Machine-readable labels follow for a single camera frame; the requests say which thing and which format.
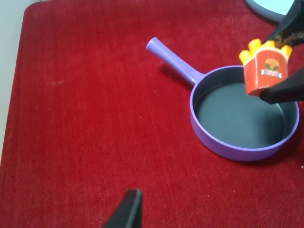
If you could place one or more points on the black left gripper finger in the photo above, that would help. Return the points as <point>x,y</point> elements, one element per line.
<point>128,214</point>

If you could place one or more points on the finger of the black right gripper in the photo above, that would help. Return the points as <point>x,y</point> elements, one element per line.
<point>291,89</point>
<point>290,31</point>

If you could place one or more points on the toy french fries box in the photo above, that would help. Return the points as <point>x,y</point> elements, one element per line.
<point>264,65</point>

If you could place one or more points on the light blue plate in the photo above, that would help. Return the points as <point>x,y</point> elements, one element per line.
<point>274,10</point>

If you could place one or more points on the purple toy frying pan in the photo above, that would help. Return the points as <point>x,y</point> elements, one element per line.
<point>229,122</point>

